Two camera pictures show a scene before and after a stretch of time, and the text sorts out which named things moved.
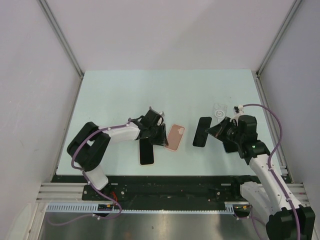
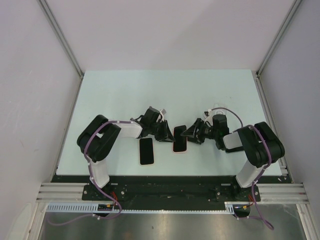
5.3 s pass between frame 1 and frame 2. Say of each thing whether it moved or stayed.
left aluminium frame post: stayed
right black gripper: moved
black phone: moved
